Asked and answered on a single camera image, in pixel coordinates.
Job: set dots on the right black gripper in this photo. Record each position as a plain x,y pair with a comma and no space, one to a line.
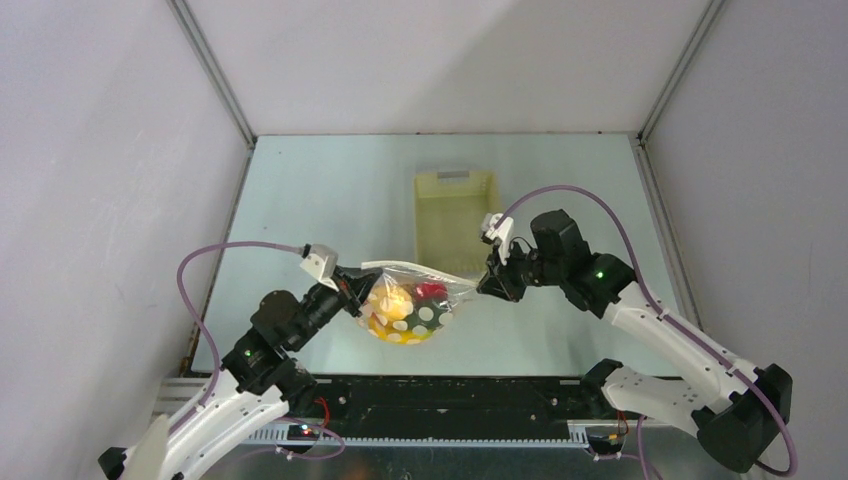
502,275

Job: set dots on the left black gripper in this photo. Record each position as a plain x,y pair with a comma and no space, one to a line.
362,280

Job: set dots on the yellow banana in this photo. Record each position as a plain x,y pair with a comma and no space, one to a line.
394,336

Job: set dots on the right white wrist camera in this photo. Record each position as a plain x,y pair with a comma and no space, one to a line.
497,230

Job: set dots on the yellow plastic basket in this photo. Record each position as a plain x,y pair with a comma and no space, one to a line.
449,210

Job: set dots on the yellow lemon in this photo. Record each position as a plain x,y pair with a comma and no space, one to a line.
390,303

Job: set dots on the clear dotted zip bag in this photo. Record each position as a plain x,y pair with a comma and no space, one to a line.
407,275

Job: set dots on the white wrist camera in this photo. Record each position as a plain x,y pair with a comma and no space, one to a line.
497,230
320,261

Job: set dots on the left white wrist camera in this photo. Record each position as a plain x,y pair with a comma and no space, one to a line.
320,261

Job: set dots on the white perforated cable tray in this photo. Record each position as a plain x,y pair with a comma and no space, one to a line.
275,435

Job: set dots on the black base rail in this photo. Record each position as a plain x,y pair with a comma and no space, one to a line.
451,408

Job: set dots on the red mango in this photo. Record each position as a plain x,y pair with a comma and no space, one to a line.
430,291

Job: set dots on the green avocado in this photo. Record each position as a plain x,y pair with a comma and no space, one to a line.
424,320

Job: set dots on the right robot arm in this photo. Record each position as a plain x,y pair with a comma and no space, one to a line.
734,408

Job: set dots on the small circuit board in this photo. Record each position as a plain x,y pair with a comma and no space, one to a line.
302,433

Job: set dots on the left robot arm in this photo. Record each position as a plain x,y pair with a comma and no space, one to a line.
258,381

